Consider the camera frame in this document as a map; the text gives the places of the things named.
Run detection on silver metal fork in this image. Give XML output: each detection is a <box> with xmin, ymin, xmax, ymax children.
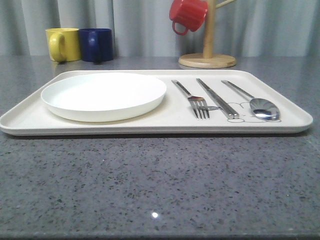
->
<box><xmin>171</xmin><ymin>79</ymin><xmax>210</xmax><ymax>120</ymax></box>

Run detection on white round plate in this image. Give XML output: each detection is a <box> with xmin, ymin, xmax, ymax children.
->
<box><xmin>40</xmin><ymin>72</ymin><xmax>167</xmax><ymax>122</ymax></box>

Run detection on silver metal chopsticks pair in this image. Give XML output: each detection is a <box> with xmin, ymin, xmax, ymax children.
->
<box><xmin>196</xmin><ymin>78</ymin><xmax>240</xmax><ymax>120</ymax></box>

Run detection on silver metal spoon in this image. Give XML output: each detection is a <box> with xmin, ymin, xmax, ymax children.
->
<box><xmin>221</xmin><ymin>80</ymin><xmax>280</xmax><ymax>121</ymax></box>

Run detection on beige rabbit serving tray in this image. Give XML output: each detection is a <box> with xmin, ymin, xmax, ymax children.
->
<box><xmin>0</xmin><ymin>70</ymin><xmax>313</xmax><ymax>136</ymax></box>

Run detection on wooden mug tree stand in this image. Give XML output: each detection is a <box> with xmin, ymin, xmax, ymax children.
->
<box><xmin>178</xmin><ymin>0</ymin><xmax>237</xmax><ymax>69</ymax></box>

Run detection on dark blue mug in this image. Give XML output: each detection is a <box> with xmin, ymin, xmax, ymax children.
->
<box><xmin>78</xmin><ymin>28</ymin><xmax>114</xmax><ymax>63</ymax></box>

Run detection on red ribbed mug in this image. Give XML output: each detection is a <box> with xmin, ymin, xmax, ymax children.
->
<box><xmin>169</xmin><ymin>0</ymin><xmax>209</xmax><ymax>36</ymax></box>

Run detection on yellow mug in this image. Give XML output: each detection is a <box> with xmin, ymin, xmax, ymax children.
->
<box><xmin>45</xmin><ymin>28</ymin><xmax>81</xmax><ymax>62</ymax></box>

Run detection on grey curtain backdrop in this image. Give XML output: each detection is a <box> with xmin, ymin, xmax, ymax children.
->
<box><xmin>0</xmin><ymin>0</ymin><xmax>320</xmax><ymax>57</ymax></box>

